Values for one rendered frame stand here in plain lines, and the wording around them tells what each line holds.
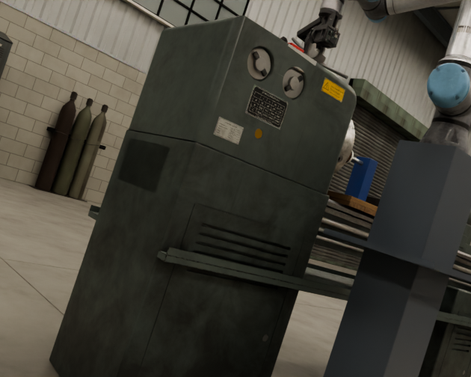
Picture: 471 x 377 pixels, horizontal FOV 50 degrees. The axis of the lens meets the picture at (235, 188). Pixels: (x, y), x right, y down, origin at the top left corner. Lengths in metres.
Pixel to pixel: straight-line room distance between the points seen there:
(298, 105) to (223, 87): 0.30
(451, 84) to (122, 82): 7.74
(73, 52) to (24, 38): 0.77
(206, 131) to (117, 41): 7.59
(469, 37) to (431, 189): 0.46
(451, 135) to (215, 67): 0.76
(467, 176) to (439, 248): 0.24
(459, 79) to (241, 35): 0.64
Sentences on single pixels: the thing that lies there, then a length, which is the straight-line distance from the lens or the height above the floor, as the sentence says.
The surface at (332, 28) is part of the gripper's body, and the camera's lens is 1.88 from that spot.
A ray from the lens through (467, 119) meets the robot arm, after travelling 1.77.
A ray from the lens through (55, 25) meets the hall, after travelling 8.59.
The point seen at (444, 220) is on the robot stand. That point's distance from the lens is 1.67.
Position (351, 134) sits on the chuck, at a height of 1.13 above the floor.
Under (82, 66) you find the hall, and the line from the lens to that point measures 8.69.
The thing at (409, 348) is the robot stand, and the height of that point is 0.48.
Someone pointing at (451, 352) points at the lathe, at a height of 0.37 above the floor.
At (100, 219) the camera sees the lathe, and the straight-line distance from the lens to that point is 1.84.
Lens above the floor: 0.73
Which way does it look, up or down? 2 degrees up
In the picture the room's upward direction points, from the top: 18 degrees clockwise
